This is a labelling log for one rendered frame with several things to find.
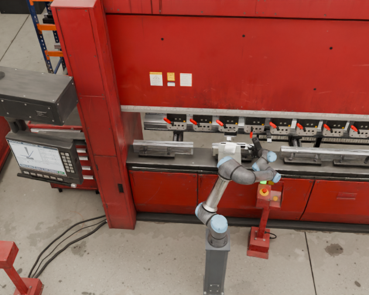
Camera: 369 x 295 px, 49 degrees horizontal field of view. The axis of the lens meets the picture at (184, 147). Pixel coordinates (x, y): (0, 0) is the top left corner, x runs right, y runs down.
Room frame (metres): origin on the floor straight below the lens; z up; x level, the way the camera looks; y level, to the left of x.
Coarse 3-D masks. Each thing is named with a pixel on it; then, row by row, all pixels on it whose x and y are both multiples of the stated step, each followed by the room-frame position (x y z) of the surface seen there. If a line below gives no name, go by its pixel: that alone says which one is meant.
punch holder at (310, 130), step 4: (296, 120) 2.32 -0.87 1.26; (300, 120) 2.25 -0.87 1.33; (304, 120) 2.24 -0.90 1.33; (308, 120) 2.24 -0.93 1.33; (312, 120) 2.24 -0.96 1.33; (316, 120) 2.24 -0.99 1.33; (300, 124) 2.25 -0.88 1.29; (304, 124) 2.24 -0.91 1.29; (308, 124) 2.24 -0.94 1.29; (312, 124) 2.24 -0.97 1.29; (316, 124) 2.24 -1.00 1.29; (296, 128) 2.26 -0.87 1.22; (308, 128) 2.24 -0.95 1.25; (312, 128) 2.23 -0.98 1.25; (316, 128) 2.23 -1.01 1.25; (296, 132) 2.24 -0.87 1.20; (300, 132) 2.24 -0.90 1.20; (304, 132) 2.24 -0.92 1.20; (308, 132) 2.24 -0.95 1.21; (312, 132) 2.23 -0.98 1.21
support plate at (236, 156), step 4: (220, 148) 2.28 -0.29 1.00; (224, 148) 2.28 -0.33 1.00; (236, 148) 2.28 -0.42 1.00; (240, 148) 2.28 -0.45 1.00; (220, 152) 2.23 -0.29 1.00; (236, 152) 2.23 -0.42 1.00; (240, 152) 2.23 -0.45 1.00; (220, 156) 2.19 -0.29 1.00; (224, 156) 2.19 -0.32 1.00; (232, 156) 2.19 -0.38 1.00; (236, 156) 2.19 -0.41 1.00; (240, 156) 2.19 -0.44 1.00; (236, 160) 2.14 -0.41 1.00; (240, 160) 2.14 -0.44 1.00
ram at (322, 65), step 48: (144, 48) 2.35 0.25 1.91; (192, 48) 2.32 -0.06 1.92; (240, 48) 2.29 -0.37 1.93; (288, 48) 2.26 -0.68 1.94; (336, 48) 2.24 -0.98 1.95; (144, 96) 2.35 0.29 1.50; (192, 96) 2.32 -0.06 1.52; (240, 96) 2.29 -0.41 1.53; (288, 96) 2.26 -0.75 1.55; (336, 96) 2.23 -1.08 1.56
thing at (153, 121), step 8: (144, 120) 2.65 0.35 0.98; (152, 120) 2.65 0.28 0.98; (160, 120) 2.65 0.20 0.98; (240, 120) 2.63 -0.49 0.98; (320, 120) 2.61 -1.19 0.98; (144, 128) 2.64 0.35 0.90; (152, 128) 2.62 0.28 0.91; (160, 128) 2.62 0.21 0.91; (168, 128) 2.61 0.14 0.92; (192, 128) 2.59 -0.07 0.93; (216, 128) 2.57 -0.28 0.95; (240, 128) 2.55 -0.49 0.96; (320, 128) 2.51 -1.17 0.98; (344, 128) 2.50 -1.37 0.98; (304, 136) 2.51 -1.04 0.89; (312, 136) 2.50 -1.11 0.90; (320, 136) 2.49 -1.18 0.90; (328, 136) 2.49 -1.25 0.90; (336, 136) 2.48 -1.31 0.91; (344, 136) 2.48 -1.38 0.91; (368, 136) 2.46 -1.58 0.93
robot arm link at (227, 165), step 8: (224, 160) 1.82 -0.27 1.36; (232, 160) 1.81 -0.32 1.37; (224, 168) 1.78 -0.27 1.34; (232, 168) 1.75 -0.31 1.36; (224, 176) 1.74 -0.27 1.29; (216, 184) 1.75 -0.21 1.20; (224, 184) 1.73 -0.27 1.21; (216, 192) 1.72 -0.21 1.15; (208, 200) 1.71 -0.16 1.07; (216, 200) 1.69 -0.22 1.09; (200, 208) 1.69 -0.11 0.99; (208, 208) 1.67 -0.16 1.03; (216, 208) 1.69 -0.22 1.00; (200, 216) 1.65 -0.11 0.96; (208, 216) 1.63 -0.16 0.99
